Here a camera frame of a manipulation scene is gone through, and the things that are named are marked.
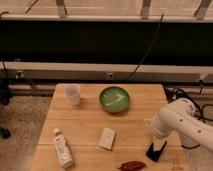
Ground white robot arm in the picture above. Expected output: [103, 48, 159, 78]
[150, 98, 213, 152]

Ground white sponge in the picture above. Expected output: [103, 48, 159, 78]
[99, 127, 116, 150]

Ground red chili pepper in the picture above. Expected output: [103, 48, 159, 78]
[119, 161, 146, 171]

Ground green bowl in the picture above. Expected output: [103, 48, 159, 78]
[99, 86, 130, 113]

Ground white plastic bottle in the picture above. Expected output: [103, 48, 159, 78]
[53, 128, 74, 169]

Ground translucent plastic cup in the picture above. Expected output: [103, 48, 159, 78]
[64, 84, 81, 106]

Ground black object on floor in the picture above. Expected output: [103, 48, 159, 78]
[0, 127, 11, 139]

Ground black floor cables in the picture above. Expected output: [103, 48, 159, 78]
[165, 87, 213, 150]

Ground black hanging cable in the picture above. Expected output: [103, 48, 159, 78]
[124, 13, 165, 83]

